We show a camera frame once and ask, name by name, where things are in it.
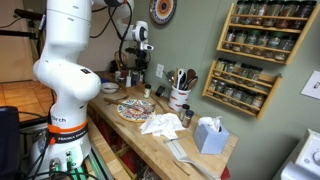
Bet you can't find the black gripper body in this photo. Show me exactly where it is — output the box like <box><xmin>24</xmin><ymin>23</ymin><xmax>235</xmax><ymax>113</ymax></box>
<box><xmin>133</xmin><ymin>49</ymin><xmax>148</xmax><ymax>64</ymax></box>

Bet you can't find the small black-capped spice jar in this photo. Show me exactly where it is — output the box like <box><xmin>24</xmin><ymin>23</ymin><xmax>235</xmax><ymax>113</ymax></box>
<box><xmin>143</xmin><ymin>83</ymin><xmax>152</xmax><ymax>100</ymax></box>

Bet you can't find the spice jar black lid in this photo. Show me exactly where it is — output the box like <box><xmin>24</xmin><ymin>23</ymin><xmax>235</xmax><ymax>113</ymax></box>
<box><xmin>179</xmin><ymin>103</ymin><xmax>191</xmax><ymax>122</ymax></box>

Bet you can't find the spice jar blue lid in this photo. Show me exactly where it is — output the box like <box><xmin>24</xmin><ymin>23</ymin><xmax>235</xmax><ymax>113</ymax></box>
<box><xmin>182</xmin><ymin>109</ymin><xmax>195</xmax><ymax>129</ymax></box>

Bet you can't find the glass spice jar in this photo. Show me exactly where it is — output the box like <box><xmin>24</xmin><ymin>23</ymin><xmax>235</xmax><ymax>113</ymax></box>
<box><xmin>245</xmin><ymin>0</ymin><xmax>260</xmax><ymax>26</ymax></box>
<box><xmin>275</xmin><ymin>35</ymin><xmax>297</xmax><ymax>62</ymax></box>
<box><xmin>241</xmin><ymin>90</ymin><xmax>256</xmax><ymax>108</ymax></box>
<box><xmin>251</xmin><ymin>93</ymin><xmax>266</xmax><ymax>113</ymax></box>
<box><xmin>264</xmin><ymin>0</ymin><xmax>284</xmax><ymax>28</ymax></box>
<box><xmin>223</xmin><ymin>60</ymin><xmax>237</xmax><ymax>80</ymax></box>
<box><xmin>214</xmin><ymin>58</ymin><xmax>228</xmax><ymax>77</ymax></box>
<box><xmin>254</xmin><ymin>32</ymin><xmax>270</xmax><ymax>56</ymax></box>
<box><xmin>277</xmin><ymin>1</ymin><xmax>299</xmax><ymax>30</ymax></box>
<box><xmin>209</xmin><ymin>78</ymin><xmax>219</xmax><ymax>95</ymax></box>
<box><xmin>231</xmin><ymin>87</ymin><xmax>246</xmax><ymax>105</ymax></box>
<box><xmin>247</xmin><ymin>65</ymin><xmax>264</xmax><ymax>88</ymax></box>
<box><xmin>244</xmin><ymin>30</ymin><xmax>260</xmax><ymax>54</ymax></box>
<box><xmin>224</xmin><ymin>29</ymin><xmax>238</xmax><ymax>51</ymax></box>
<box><xmin>215</xmin><ymin>80</ymin><xmax>227</xmax><ymax>98</ymax></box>
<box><xmin>233</xmin><ymin>30</ymin><xmax>248</xmax><ymax>53</ymax></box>
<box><xmin>234</xmin><ymin>0</ymin><xmax>249</xmax><ymax>25</ymax></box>
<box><xmin>291</xmin><ymin>0</ymin><xmax>318</xmax><ymax>31</ymax></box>
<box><xmin>237</xmin><ymin>63</ymin><xmax>252</xmax><ymax>84</ymax></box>
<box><xmin>223</xmin><ymin>83</ymin><xmax>236</xmax><ymax>101</ymax></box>
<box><xmin>266</xmin><ymin>33</ymin><xmax>284</xmax><ymax>58</ymax></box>
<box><xmin>254</xmin><ymin>0</ymin><xmax>270</xmax><ymax>27</ymax></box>

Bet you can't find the wooden spice rack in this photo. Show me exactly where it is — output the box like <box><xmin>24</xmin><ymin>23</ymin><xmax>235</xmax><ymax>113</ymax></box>
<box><xmin>202</xmin><ymin>59</ymin><xmax>283</xmax><ymax>121</ymax></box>
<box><xmin>216</xmin><ymin>2</ymin><xmax>320</xmax><ymax>66</ymax></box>

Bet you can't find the salt canister white lid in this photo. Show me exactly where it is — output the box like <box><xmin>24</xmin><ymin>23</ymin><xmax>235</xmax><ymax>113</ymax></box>
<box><xmin>131</xmin><ymin>70</ymin><xmax>141</xmax><ymax>87</ymax></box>

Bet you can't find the glass shaker metal cap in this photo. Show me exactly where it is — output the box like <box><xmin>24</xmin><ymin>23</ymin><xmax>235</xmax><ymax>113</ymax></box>
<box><xmin>125</xmin><ymin>73</ymin><xmax>133</xmax><ymax>88</ymax></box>

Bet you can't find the metal serving spoon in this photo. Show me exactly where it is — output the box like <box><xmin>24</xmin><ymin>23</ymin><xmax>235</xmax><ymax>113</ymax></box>
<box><xmin>163</xmin><ymin>70</ymin><xmax>175</xmax><ymax>86</ymax></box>

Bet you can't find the black kitchen timer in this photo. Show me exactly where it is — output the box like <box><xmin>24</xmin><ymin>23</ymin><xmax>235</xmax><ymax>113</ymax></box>
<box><xmin>155</xmin><ymin>85</ymin><xmax>166</xmax><ymax>98</ymax></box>

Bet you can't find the white ceramic bowl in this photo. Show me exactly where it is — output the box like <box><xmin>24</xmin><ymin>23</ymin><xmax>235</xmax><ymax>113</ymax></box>
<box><xmin>100</xmin><ymin>82</ymin><xmax>120</xmax><ymax>95</ymax></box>

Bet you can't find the white slotted spoon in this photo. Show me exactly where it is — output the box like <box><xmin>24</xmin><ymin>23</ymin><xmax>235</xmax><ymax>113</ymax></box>
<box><xmin>175</xmin><ymin>68</ymin><xmax>186</xmax><ymax>90</ymax></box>

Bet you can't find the wooden rolling pin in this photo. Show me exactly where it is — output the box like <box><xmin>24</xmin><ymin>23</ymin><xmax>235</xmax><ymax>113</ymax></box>
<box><xmin>150</xmin><ymin>94</ymin><xmax>169</xmax><ymax>114</ymax></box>

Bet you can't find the white red-striped utensil crock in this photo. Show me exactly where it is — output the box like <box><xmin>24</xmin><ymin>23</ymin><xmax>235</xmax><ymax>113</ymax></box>
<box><xmin>168</xmin><ymin>84</ymin><xmax>192</xmax><ymax>113</ymax></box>

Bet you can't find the wooden spoon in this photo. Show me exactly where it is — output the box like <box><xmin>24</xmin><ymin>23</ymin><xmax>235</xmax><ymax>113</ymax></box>
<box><xmin>185</xmin><ymin>68</ymin><xmax>198</xmax><ymax>84</ymax></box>
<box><xmin>187</xmin><ymin>76</ymin><xmax>199</xmax><ymax>91</ymax></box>

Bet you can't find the colourful patterned plate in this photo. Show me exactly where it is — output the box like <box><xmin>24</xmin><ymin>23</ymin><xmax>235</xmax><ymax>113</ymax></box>
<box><xmin>116</xmin><ymin>98</ymin><xmax>157</xmax><ymax>124</ymax></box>

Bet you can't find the crumpled white cloth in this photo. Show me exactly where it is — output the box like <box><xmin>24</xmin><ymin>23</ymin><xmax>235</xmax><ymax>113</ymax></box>
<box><xmin>139</xmin><ymin>112</ymin><xmax>186</xmax><ymax>140</ymax></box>

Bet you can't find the white plastic spatula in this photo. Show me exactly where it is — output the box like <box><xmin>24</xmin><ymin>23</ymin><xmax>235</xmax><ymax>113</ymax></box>
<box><xmin>166</xmin><ymin>139</ymin><xmax>221</xmax><ymax>180</ymax></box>

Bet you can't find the grey-blue tissue box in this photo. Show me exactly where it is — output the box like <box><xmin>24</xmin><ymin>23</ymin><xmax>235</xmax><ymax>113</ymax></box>
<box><xmin>193</xmin><ymin>115</ymin><xmax>231</xmax><ymax>155</ymax></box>

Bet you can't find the black tripod bar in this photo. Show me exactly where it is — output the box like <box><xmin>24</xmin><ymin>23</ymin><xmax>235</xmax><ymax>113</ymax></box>
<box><xmin>0</xmin><ymin>8</ymin><xmax>48</xmax><ymax>39</ymax></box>

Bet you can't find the black chair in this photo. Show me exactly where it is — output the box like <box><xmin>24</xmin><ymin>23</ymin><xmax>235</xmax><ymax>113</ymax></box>
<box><xmin>0</xmin><ymin>106</ymin><xmax>20</xmax><ymax>180</ymax></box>

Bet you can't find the white stove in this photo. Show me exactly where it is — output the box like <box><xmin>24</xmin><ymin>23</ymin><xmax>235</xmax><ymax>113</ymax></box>
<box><xmin>273</xmin><ymin>129</ymin><xmax>320</xmax><ymax>180</ymax></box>

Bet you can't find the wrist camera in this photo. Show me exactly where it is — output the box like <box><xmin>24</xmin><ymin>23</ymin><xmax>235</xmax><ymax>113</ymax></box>
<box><xmin>142</xmin><ymin>42</ymin><xmax>155</xmax><ymax>52</ymax></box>

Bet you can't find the white wall outlet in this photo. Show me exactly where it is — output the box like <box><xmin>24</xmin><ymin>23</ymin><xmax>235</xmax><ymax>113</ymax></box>
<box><xmin>155</xmin><ymin>63</ymin><xmax>165</xmax><ymax>79</ymax></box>

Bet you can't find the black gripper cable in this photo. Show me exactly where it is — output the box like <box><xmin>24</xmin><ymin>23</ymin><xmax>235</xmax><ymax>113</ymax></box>
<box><xmin>89</xmin><ymin>0</ymin><xmax>135</xmax><ymax>64</ymax></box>

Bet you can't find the decorative wall plate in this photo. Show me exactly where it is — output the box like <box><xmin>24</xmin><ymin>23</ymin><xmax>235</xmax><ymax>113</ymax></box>
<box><xmin>148</xmin><ymin>0</ymin><xmax>178</xmax><ymax>26</ymax></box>

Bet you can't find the aluminium base frame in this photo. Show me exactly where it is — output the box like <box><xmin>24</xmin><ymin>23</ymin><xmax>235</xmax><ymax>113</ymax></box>
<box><xmin>19</xmin><ymin>146</ymin><xmax>114</xmax><ymax>180</ymax></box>

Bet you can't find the white light switch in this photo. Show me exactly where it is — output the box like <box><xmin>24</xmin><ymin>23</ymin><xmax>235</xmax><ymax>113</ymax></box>
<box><xmin>299</xmin><ymin>70</ymin><xmax>320</xmax><ymax>101</ymax></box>

